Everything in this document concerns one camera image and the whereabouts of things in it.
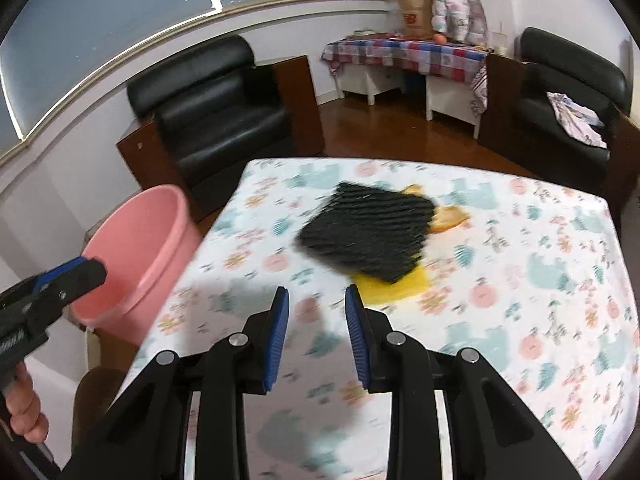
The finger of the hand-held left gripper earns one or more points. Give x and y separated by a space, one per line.
85 280
62 270

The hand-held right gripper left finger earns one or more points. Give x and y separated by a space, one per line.
277 340

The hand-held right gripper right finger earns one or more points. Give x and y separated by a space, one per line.
357 335

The pink plastic bucket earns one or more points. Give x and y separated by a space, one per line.
140 260

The yellow foam net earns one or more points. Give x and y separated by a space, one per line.
395 290

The black foam net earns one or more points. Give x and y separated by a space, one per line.
370 230

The orange plastic wrapper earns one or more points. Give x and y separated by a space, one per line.
452 217

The person's left hand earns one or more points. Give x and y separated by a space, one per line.
25 410

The brown wooden side cabinet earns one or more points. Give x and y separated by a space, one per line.
622 160
145 155
300 105
500 105

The floral tablecloth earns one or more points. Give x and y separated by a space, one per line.
500 260

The black leather armchair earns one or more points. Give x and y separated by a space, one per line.
565 75
215 115

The white desk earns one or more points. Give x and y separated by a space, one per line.
450 102

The plaid tablecloth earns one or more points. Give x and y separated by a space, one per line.
405 55

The floral cloth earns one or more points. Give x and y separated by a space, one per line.
575 120

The orange fruit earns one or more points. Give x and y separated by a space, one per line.
439 39

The cardboard box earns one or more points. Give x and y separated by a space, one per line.
414 15

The hanging floral jacket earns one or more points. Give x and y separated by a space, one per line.
457 0

